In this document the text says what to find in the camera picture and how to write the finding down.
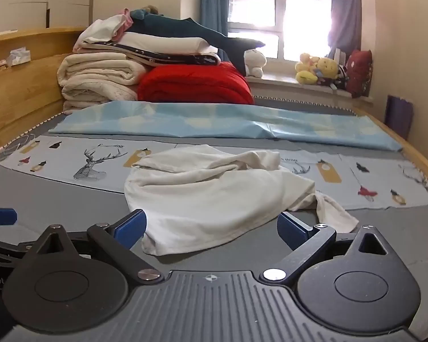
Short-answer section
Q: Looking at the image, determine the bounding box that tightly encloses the white plush toy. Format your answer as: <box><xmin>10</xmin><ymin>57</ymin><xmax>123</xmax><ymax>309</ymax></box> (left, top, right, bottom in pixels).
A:
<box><xmin>243</xmin><ymin>48</ymin><xmax>268</xmax><ymax>78</ymax></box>

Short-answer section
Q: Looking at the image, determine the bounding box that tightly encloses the pink cloth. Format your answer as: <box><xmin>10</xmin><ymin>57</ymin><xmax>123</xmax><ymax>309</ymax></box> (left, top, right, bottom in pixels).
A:
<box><xmin>110</xmin><ymin>8</ymin><xmax>134</xmax><ymax>41</ymax></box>

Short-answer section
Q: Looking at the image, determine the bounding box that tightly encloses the cream folded blanket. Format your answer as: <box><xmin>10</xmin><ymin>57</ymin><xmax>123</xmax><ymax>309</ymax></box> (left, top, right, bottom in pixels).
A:
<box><xmin>57</xmin><ymin>53</ymin><xmax>151</xmax><ymax>115</ymax></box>

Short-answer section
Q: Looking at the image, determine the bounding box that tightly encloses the white long-sleeved shirt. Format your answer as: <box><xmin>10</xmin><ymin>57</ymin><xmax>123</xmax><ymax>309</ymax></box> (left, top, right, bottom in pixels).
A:
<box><xmin>124</xmin><ymin>145</ymin><xmax>360</xmax><ymax>256</ymax></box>

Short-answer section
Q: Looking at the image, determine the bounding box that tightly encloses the deer printed cloth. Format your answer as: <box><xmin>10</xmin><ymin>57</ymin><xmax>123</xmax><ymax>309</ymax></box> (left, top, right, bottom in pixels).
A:
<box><xmin>0</xmin><ymin>135</ymin><xmax>428</xmax><ymax>210</ymax></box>

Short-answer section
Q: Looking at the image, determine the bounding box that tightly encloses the light blue sheet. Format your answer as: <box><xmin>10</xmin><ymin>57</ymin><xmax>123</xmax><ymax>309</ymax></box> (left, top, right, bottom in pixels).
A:
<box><xmin>49</xmin><ymin>100</ymin><xmax>403</xmax><ymax>152</ymax></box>

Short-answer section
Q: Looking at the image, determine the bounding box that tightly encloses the purple curtain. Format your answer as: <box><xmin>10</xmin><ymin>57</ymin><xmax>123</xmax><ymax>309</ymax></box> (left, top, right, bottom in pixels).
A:
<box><xmin>327</xmin><ymin>0</ymin><xmax>364</xmax><ymax>56</ymax></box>

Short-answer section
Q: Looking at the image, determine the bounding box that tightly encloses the window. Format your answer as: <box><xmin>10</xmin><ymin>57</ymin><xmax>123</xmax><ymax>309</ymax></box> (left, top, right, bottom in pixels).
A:
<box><xmin>227</xmin><ymin>0</ymin><xmax>335</xmax><ymax>64</ymax></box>

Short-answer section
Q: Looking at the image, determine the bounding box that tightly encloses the tissue pack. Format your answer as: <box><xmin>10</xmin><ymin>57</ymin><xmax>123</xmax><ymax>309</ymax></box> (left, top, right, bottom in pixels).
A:
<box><xmin>6</xmin><ymin>47</ymin><xmax>32</xmax><ymax>67</ymax></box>

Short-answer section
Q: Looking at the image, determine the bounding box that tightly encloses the blue curtain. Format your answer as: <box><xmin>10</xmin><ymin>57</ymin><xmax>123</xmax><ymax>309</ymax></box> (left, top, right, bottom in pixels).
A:
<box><xmin>199</xmin><ymin>0</ymin><xmax>230</xmax><ymax>38</ymax></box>

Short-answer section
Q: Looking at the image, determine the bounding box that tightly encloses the white pillow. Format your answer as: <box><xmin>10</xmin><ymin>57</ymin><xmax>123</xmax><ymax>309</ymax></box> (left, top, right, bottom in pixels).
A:
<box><xmin>119</xmin><ymin>32</ymin><xmax>220</xmax><ymax>56</ymax></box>

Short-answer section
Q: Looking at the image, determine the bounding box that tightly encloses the teal shark plush toy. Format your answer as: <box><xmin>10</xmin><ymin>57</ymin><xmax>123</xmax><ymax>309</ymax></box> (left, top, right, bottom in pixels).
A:
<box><xmin>128</xmin><ymin>6</ymin><xmax>266</xmax><ymax>76</ymax></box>

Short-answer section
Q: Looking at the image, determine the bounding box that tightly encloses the purple box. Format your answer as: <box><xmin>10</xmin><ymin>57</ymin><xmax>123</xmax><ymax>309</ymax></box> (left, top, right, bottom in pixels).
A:
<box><xmin>384</xmin><ymin>95</ymin><xmax>414</xmax><ymax>140</ymax></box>

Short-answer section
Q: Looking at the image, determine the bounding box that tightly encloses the red cushion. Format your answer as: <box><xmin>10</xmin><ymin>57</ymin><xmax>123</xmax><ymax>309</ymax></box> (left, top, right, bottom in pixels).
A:
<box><xmin>345</xmin><ymin>49</ymin><xmax>374</xmax><ymax>99</ymax></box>

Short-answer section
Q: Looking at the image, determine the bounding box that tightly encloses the white folded cloth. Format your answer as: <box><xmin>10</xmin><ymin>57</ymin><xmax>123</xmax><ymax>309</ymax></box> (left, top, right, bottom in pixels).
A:
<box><xmin>79</xmin><ymin>16</ymin><xmax>127</xmax><ymax>44</ymax></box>

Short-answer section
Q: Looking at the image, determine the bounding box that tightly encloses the white cable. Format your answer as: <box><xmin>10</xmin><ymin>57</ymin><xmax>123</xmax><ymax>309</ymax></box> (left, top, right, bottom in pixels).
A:
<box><xmin>0</xmin><ymin>133</ymin><xmax>40</xmax><ymax>166</ymax></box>

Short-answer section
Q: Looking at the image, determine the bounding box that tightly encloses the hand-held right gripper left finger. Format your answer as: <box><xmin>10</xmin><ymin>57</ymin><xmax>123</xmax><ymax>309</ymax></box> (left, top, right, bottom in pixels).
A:
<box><xmin>29</xmin><ymin>209</ymin><xmax>165</xmax><ymax>285</ymax></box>

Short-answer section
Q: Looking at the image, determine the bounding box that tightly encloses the yellow plush toy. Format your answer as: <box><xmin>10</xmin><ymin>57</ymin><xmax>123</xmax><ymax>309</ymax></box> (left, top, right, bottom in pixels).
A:
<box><xmin>294</xmin><ymin>53</ymin><xmax>340</xmax><ymax>86</ymax></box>

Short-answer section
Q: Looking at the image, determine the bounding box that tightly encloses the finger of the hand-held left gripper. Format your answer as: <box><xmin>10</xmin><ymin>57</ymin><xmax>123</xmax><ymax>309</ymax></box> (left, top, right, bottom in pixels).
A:
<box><xmin>0</xmin><ymin>207</ymin><xmax>18</xmax><ymax>226</ymax></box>

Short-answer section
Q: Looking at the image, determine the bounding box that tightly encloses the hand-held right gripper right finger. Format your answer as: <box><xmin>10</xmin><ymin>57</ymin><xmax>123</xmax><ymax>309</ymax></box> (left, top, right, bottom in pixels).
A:
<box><xmin>260</xmin><ymin>212</ymin><xmax>393</xmax><ymax>283</ymax></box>

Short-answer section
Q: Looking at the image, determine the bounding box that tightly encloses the red folded quilt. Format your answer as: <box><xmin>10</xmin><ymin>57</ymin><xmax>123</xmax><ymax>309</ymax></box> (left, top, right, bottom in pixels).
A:
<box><xmin>137</xmin><ymin>62</ymin><xmax>255</xmax><ymax>105</ymax></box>

